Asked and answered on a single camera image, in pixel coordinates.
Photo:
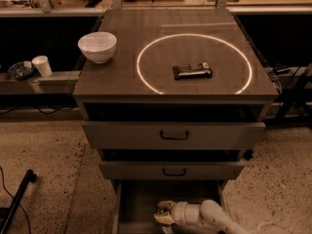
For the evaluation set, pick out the white paper cup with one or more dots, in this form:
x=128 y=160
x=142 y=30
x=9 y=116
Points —
x=42 y=65

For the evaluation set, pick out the grey drawer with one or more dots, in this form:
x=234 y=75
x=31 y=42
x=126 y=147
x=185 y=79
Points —
x=171 y=170
x=137 y=202
x=173 y=135

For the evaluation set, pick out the grey top drawer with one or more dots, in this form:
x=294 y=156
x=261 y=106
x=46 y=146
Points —
x=173 y=135

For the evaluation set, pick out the white ceramic bowl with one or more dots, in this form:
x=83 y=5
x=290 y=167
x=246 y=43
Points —
x=98 y=47

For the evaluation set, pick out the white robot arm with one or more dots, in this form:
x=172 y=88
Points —
x=209 y=214

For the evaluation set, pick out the black floor stand leg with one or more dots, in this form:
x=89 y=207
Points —
x=7 y=213

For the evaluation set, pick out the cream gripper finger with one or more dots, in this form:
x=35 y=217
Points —
x=165 y=218
x=166 y=205

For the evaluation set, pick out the blue redbull can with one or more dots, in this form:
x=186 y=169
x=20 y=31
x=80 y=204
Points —
x=166 y=229

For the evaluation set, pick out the grey drawer cabinet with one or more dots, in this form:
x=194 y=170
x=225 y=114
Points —
x=138 y=84

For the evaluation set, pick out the dark round dish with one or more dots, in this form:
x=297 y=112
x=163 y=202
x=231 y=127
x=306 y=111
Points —
x=21 y=70

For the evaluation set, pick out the black tripod stand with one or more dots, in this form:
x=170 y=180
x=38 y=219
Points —
x=291 y=106

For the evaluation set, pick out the grey bottom drawer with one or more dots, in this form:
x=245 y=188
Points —
x=137 y=202

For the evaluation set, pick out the grey side bench ledge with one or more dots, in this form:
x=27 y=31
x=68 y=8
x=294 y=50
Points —
x=62 y=82

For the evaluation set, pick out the black cabinet caster wheel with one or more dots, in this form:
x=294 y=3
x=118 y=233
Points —
x=249 y=155

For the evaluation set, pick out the black snack bar wrapper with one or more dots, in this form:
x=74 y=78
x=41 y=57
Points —
x=188 y=71

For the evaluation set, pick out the grey middle drawer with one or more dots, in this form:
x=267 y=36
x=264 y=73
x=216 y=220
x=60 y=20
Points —
x=171 y=170

